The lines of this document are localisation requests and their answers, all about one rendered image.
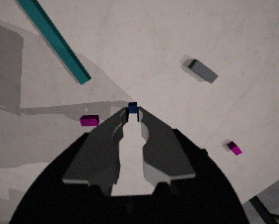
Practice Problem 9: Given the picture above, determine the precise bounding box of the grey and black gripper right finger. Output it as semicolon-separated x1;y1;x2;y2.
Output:
137;106;250;224

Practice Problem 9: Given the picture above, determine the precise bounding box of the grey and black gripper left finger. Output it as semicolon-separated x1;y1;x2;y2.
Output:
9;107;129;224

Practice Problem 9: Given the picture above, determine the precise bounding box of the small blue cube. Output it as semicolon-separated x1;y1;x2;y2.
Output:
128;102;137;114

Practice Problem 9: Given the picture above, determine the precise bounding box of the turquoise rod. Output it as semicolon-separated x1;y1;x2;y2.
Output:
17;0;92;84

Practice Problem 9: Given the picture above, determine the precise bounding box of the magenta rod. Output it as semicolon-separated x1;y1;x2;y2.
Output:
227;141;242;156
80;115;100;126

